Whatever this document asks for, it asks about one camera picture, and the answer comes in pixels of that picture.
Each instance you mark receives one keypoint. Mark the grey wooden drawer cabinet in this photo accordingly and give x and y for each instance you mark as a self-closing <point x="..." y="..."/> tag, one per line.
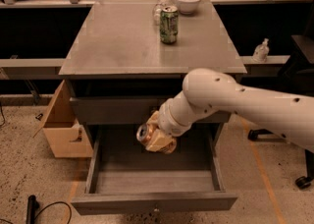
<point x="118" y="51"/>

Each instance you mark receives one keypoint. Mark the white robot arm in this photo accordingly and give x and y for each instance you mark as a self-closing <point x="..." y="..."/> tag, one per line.
<point x="289" y="116"/>

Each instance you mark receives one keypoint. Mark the black office chair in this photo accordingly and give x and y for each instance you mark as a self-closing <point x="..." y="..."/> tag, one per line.
<point x="297" y="75"/>

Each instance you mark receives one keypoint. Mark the clear glass jar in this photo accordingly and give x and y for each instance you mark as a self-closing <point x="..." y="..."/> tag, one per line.
<point x="160" y="5"/>

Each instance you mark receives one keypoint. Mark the clear sanitizer pump bottle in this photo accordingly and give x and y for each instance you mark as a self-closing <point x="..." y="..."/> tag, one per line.
<point x="261" y="51"/>

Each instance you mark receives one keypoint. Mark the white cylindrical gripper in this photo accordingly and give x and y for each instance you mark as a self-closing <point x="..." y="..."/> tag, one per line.
<point x="169" y="123"/>

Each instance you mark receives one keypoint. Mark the open grey middle drawer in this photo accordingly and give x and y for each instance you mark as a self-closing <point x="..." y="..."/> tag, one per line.
<point x="125" y="178"/>

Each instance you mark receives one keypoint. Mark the green soda can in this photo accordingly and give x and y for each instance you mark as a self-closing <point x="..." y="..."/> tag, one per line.
<point x="169" y="20"/>

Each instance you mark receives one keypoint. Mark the white ceramic bowl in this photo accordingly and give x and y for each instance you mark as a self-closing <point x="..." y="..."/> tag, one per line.
<point x="187" y="6"/>

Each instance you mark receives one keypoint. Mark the grey metal shelf rail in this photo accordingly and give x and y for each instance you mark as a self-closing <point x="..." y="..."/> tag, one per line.
<point x="16" y="68"/>

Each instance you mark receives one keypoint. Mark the black cylindrical floor object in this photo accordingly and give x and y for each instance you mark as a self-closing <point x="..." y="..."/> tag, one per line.
<point x="32" y="207"/>

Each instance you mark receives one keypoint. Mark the closed grey top drawer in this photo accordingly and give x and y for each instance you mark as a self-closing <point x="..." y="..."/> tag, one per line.
<point x="120" y="110"/>

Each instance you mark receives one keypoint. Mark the cardboard box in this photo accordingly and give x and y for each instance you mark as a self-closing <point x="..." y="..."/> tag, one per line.
<point x="67" y="138"/>

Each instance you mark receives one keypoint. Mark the orange gold soda can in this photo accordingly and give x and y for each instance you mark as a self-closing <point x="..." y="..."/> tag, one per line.
<point x="145" y="132"/>

